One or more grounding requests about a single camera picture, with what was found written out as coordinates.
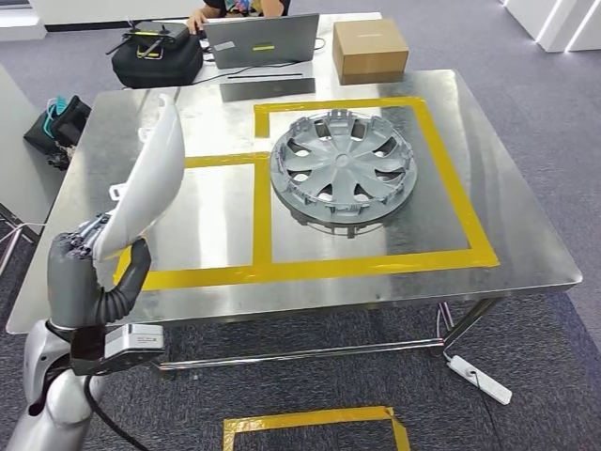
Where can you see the grey laptop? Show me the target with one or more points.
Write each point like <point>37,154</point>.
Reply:
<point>281,37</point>

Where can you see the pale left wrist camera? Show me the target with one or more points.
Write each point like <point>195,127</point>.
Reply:
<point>136,339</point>

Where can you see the white curved plastic part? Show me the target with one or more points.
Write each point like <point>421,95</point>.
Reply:
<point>154,180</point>

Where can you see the yellow floor tape outline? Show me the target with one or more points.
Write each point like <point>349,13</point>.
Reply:
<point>305,418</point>

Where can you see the white glossy plinth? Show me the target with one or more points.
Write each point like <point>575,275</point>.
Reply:
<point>521,12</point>

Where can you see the black device with antennas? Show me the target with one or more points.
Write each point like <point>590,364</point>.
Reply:
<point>160,31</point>

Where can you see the black carry case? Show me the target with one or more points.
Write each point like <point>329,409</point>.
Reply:
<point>160,71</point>

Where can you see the white side table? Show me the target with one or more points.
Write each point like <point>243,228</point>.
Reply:
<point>19,155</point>

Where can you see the person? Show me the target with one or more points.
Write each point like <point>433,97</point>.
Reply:
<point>272,6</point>

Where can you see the stainless steel workbench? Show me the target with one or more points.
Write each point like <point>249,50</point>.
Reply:
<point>516,236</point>

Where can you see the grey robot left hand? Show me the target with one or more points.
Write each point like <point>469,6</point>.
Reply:
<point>70,286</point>

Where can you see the yellow tape on workbench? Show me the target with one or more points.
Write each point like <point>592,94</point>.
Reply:
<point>262,218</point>

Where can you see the grey wheel hubcap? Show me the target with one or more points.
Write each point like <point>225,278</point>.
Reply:
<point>342,162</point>

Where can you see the brown cardboard box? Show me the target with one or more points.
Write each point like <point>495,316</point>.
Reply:
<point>371,56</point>

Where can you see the person's right hand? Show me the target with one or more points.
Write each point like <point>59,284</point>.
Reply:
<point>197,22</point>

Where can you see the white power strip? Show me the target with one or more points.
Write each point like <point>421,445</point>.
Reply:
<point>479,378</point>

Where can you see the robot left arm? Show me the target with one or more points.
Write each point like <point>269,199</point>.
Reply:
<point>56,411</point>

